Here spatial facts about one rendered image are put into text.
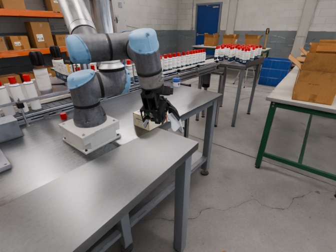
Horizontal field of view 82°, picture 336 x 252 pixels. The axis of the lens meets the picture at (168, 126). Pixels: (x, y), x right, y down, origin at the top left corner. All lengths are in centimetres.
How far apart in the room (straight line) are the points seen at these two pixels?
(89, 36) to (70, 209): 50
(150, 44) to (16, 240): 61
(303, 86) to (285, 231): 111
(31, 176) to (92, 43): 55
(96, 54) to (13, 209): 53
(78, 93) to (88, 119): 12
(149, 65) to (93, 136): 48
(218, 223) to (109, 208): 115
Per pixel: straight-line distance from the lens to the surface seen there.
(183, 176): 101
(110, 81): 91
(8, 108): 136
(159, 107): 61
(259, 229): 175
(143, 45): 53
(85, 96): 90
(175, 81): 181
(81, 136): 89
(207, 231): 163
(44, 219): 71
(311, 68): 188
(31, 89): 136
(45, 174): 88
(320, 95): 194
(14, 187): 88
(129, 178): 75
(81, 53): 59
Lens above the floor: 132
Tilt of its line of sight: 27 degrees down
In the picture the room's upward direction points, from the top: straight up
